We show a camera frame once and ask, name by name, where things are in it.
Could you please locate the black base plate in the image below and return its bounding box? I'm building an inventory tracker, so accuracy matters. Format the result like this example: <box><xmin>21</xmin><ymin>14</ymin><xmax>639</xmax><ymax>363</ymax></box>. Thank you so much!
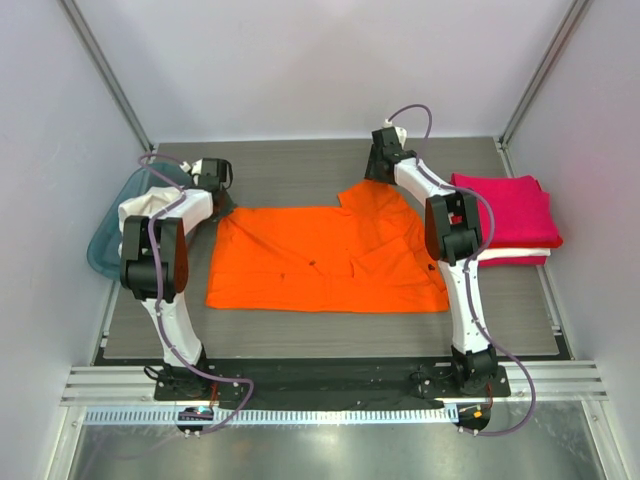
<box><xmin>144</xmin><ymin>357</ymin><xmax>511</xmax><ymax>411</ymax></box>

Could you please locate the white slotted cable duct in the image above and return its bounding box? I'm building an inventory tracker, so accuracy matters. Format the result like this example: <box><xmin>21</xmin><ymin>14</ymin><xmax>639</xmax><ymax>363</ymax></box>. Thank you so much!
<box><xmin>84</xmin><ymin>405</ymin><xmax>458</xmax><ymax>427</ymax></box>

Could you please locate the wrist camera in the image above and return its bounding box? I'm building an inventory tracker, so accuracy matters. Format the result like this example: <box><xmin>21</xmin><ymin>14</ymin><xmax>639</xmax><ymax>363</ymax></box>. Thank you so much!
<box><xmin>190</xmin><ymin>158</ymin><xmax>234</xmax><ymax>189</ymax></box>
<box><xmin>372</xmin><ymin>120</ymin><xmax>408</xmax><ymax>150</ymax></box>

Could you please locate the teal plastic basket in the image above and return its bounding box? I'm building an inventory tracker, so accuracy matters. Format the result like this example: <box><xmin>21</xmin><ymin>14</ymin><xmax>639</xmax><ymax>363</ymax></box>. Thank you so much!
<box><xmin>87</xmin><ymin>168</ymin><xmax>168</xmax><ymax>282</ymax></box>

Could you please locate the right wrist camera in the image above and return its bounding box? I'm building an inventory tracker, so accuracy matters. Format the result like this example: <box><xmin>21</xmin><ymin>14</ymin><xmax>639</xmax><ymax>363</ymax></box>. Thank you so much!
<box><xmin>372</xmin><ymin>120</ymin><xmax>408</xmax><ymax>150</ymax></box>

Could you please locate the folded magenta t shirt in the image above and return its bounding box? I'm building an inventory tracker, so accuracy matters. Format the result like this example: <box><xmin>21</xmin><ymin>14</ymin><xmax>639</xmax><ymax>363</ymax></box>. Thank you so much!
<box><xmin>451</xmin><ymin>173</ymin><xmax>561</xmax><ymax>248</ymax></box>

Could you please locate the left aluminium corner post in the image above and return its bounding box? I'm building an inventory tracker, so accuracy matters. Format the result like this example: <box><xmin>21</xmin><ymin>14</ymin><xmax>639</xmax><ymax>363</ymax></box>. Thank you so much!
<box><xmin>57</xmin><ymin>0</ymin><xmax>154</xmax><ymax>152</ymax></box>

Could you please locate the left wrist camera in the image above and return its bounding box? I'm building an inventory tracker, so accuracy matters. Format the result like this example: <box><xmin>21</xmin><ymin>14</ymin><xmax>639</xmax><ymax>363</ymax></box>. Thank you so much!
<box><xmin>190</xmin><ymin>158</ymin><xmax>234</xmax><ymax>189</ymax></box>

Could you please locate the orange shirt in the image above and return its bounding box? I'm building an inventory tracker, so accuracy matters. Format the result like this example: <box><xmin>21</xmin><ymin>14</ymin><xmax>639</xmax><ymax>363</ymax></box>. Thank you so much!
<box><xmin>205</xmin><ymin>180</ymin><xmax>449</xmax><ymax>314</ymax></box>

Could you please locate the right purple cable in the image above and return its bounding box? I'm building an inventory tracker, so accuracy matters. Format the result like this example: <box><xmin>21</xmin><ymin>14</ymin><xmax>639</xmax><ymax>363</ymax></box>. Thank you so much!
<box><xmin>382</xmin><ymin>103</ymin><xmax>539</xmax><ymax>439</ymax></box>

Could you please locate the aluminium frame rail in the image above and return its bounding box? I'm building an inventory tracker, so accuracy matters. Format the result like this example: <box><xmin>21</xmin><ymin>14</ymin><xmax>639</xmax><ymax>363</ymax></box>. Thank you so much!
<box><xmin>60</xmin><ymin>360</ymin><xmax>608</xmax><ymax>406</ymax></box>

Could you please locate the white t shirt in basket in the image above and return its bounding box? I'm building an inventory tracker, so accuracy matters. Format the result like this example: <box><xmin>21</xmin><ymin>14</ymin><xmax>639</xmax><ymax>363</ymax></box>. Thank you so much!
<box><xmin>117</xmin><ymin>187</ymin><xmax>181</xmax><ymax>237</ymax></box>

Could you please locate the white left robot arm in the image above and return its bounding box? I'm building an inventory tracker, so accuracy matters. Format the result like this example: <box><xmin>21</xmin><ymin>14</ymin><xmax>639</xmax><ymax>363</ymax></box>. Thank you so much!
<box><xmin>118</xmin><ymin>173</ymin><xmax>234</xmax><ymax>400</ymax></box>

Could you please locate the aluminium corner post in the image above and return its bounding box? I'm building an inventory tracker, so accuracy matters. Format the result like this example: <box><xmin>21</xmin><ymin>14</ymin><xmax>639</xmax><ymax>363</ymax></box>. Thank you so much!
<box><xmin>497</xmin><ymin>0</ymin><xmax>593</xmax><ymax>150</ymax></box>
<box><xmin>57</xmin><ymin>0</ymin><xmax>154</xmax><ymax>152</ymax></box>

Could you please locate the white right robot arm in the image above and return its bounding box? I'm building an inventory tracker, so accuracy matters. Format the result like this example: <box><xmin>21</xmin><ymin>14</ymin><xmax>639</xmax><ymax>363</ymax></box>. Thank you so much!
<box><xmin>365</xmin><ymin>129</ymin><xmax>498</xmax><ymax>396</ymax></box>

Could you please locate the right aluminium corner post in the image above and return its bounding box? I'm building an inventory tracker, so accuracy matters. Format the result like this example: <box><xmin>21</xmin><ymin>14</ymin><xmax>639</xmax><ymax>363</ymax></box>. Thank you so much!
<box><xmin>497</xmin><ymin>0</ymin><xmax>593</xmax><ymax>150</ymax></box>

